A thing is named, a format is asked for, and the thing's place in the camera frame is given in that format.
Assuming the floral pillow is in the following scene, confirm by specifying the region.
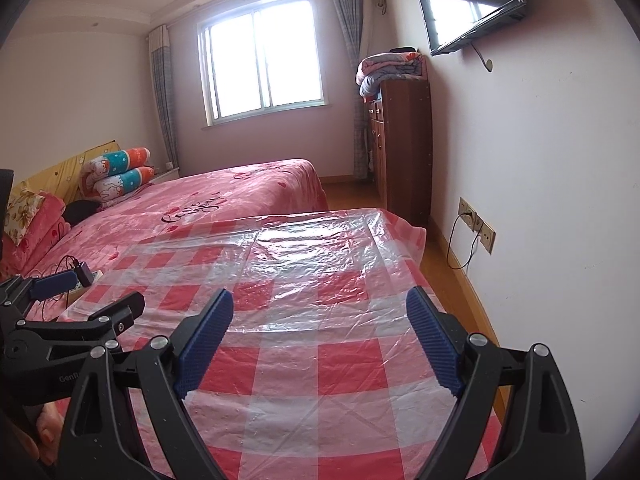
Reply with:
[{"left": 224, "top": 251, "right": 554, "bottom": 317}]
[{"left": 4, "top": 187, "right": 48, "bottom": 247}]

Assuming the beige power strip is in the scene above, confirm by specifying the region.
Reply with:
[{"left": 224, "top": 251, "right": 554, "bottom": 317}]
[{"left": 65, "top": 270, "right": 105, "bottom": 306}]

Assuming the bed with pink sheet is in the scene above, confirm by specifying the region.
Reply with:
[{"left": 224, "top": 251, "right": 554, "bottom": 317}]
[{"left": 0, "top": 157, "right": 331, "bottom": 286}]

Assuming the beige wall socket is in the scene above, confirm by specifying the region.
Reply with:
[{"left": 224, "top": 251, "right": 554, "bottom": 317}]
[
  {"left": 474, "top": 214, "right": 497, "bottom": 256},
  {"left": 458, "top": 196, "right": 477, "bottom": 232}
]

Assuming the window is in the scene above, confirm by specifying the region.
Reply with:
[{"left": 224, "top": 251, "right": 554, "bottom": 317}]
[{"left": 197, "top": 0, "right": 333, "bottom": 131}]

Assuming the pink folded blanket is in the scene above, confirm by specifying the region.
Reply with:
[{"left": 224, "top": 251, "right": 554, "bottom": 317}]
[{"left": 0, "top": 192, "right": 71, "bottom": 281}]

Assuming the rolled cartoon print quilt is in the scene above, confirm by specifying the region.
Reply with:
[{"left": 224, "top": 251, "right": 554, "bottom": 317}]
[
  {"left": 92, "top": 166, "right": 162, "bottom": 200},
  {"left": 80, "top": 146, "right": 153, "bottom": 181}
]

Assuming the black cloth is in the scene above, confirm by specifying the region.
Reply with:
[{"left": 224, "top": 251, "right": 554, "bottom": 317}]
[{"left": 62, "top": 200, "right": 108, "bottom": 226}]

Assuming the yellow headboard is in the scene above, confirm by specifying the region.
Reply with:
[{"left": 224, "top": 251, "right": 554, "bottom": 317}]
[{"left": 10, "top": 140, "right": 123, "bottom": 201}]

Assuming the grey television cable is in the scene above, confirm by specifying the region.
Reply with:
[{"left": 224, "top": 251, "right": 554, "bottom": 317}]
[{"left": 470, "top": 42, "right": 494, "bottom": 72}]

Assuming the red white checked plastic tablecloth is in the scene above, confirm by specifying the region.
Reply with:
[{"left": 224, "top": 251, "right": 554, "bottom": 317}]
[{"left": 57, "top": 206, "right": 503, "bottom": 480}]

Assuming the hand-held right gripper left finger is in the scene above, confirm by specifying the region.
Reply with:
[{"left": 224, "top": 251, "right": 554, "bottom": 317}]
[{"left": 59, "top": 287, "right": 235, "bottom": 480}]

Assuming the person's left hand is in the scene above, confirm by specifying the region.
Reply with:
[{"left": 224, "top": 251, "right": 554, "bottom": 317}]
[{"left": 36, "top": 402, "right": 68, "bottom": 467}]

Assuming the brown wooden cabinet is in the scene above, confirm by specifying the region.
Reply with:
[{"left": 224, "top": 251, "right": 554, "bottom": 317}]
[{"left": 366, "top": 80, "right": 433, "bottom": 228}]

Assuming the wall-mounted television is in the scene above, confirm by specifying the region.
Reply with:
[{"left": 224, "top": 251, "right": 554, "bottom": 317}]
[{"left": 414, "top": 0, "right": 528, "bottom": 57}]

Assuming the folded pink grey quilt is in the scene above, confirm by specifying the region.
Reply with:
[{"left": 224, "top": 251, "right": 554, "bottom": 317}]
[{"left": 356, "top": 49, "right": 428, "bottom": 98}]

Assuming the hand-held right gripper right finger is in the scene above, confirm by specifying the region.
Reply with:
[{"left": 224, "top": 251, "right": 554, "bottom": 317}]
[{"left": 406, "top": 286, "right": 587, "bottom": 480}]

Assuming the grey checked curtain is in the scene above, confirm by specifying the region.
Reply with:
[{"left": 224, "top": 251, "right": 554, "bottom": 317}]
[
  {"left": 147, "top": 25, "right": 180, "bottom": 171},
  {"left": 326, "top": 0, "right": 371, "bottom": 178}
]

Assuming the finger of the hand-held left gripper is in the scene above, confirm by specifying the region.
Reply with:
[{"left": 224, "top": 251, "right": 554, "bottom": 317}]
[
  {"left": 10, "top": 291, "right": 147, "bottom": 361},
  {"left": 0, "top": 269, "right": 80, "bottom": 318}
]

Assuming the black socket cable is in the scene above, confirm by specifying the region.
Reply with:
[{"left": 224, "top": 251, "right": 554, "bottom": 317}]
[{"left": 446, "top": 212, "right": 488, "bottom": 272}]

